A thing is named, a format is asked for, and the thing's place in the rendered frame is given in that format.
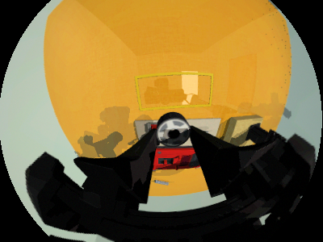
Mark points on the black tyre with grey rim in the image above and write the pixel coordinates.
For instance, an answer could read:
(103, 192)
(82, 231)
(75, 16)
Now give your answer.
(175, 121)

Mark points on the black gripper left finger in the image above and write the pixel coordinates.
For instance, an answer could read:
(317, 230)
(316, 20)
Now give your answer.
(132, 169)

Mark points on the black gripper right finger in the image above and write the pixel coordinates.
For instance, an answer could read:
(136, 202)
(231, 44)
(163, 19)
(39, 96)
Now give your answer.
(222, 162)

